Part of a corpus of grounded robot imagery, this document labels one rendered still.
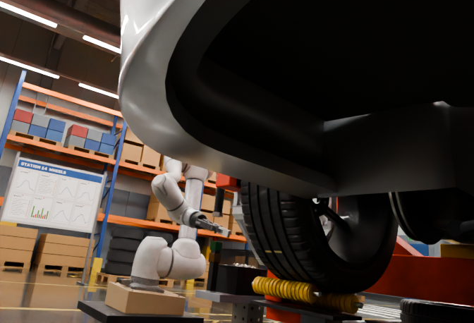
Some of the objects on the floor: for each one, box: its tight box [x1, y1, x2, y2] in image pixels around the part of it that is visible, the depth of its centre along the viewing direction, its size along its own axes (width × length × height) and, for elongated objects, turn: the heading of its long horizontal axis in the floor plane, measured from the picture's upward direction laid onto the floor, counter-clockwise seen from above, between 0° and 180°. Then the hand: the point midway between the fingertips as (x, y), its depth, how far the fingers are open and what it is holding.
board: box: [0, 152, 107, 286], centre depth 644 cm, size 150×50×195 cm, turn 144°
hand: (223, 231), depth 171 cm, fingers closed
